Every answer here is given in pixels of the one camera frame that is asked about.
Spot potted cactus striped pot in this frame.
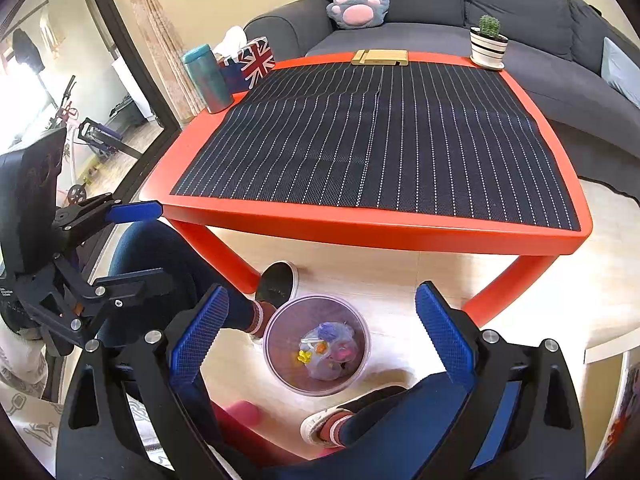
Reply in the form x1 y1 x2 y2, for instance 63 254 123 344
470 14 509 70

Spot person's leg jeans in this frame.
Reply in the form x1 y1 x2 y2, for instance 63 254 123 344
262 373 466 479
99 220 269 348

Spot dark grey sofa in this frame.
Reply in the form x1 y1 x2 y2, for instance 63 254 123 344
244 0 639 198

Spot teal tumbler bottle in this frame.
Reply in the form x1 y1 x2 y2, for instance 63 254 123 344
182 44 233 114

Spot right foot slipper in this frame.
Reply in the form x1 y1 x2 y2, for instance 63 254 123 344
299 408 354 448

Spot cat paw cushion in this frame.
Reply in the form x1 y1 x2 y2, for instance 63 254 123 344
326 0 390 29

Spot person's left leg jeans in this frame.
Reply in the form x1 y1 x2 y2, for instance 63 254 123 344
99 220 269 348

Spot light blue cushion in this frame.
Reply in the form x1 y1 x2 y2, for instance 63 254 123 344
601 38 640 108

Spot translucent pink trash bin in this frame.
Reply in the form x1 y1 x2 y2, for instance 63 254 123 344
262 295 371 396

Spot black striped table mat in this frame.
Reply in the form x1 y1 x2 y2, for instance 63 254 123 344
174 63 579 231

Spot left foot slipper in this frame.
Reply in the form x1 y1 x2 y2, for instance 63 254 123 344
246 260 301 340

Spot person's right leg jeans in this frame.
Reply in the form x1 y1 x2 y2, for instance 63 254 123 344
262 373 466 479

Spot wooden phone stand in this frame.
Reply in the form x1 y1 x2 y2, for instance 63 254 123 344
350 49 409 66

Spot union jack tissue box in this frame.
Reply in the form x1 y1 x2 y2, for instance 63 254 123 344
213 25 276 93

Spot foot slipper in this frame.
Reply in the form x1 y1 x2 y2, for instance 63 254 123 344
246 260 301 340
299 408 354 448

